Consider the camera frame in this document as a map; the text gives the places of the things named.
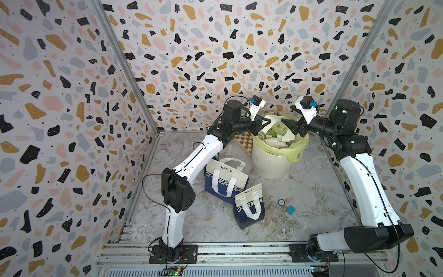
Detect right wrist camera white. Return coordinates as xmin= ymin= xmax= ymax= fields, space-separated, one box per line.
xmin=295 ymin=96 xmax=318 ymax=125

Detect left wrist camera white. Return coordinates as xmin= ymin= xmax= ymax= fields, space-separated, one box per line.
xmin=249 ymin=95 xmax=266 ymax=121

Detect navy white tote bag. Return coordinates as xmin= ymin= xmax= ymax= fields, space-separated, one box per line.
xmin=205 ymin=158 xmax=249 ymax=204

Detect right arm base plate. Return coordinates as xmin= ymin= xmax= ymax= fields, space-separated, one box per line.
xmin=289 ymin=242 xmax=339 ymax=263

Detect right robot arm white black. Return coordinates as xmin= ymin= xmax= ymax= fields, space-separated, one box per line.
xmin=282 ymin=96 xmax=414 ymax=259

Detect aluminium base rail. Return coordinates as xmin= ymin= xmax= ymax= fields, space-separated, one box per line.
xmin=97 ymin=242 xmax=391 ymax=277

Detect yellow-green bin liner bag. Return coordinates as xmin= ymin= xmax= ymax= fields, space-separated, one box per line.
xmin=253 ymin=112 xmax=309 ymax=163

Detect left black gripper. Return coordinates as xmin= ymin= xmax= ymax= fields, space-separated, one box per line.
xmin=233 ymin=115 xmax=273 ymax=138

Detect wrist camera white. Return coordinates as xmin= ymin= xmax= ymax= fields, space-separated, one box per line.
xmin=249 ymin=95 xmax=266 ymax=121
xmin=295 ymin=96 xmax=318 ymax=125

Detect white plastic trash bin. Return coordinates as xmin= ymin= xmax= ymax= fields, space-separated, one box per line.
xmin=252 ymin=136 xmax=309 ymax=180

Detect white receipt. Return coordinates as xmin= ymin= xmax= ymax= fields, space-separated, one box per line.
xmin=264 ymin=114 xmax=288 ymax=135

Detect wooden checkerboard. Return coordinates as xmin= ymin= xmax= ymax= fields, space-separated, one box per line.
xmin=235 ymin=132 xmax=253 ymax=156

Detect small teal cube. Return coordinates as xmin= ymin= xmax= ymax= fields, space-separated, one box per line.
xmin=286 ymin=206 xmax=295 ymax=215

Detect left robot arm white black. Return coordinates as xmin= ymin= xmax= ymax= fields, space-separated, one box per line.
xmin=153 ymin=96 xmax=271 ymax=263

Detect paper scraps in bin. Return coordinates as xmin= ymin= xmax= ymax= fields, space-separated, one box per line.
xmin=258 ymin=124 xmax=296 ymax=148

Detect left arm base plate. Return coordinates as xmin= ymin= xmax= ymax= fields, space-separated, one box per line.
xmin=149 ymin=244 xmax=198 ymax=265

